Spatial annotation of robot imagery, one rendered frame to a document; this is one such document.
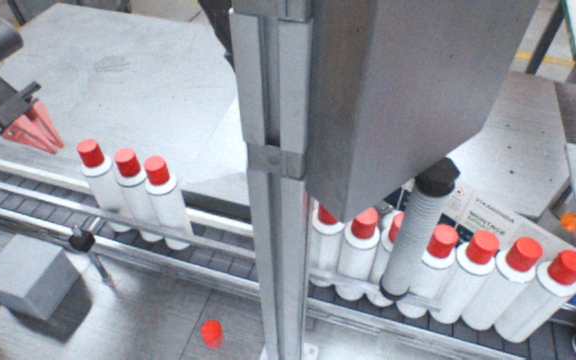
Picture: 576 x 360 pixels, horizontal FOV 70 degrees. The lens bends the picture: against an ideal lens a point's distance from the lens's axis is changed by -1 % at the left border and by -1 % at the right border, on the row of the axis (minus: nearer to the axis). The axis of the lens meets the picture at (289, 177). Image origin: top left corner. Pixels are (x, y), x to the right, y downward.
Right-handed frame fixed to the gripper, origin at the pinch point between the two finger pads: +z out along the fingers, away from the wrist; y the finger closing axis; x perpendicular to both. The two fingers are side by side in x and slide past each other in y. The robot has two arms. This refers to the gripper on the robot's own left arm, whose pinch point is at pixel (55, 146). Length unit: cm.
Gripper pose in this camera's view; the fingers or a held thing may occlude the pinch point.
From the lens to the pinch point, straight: 77.8
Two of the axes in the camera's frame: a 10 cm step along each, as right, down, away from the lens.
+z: 6.2, 6.7, 4.2
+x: -7.2, 2.7, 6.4
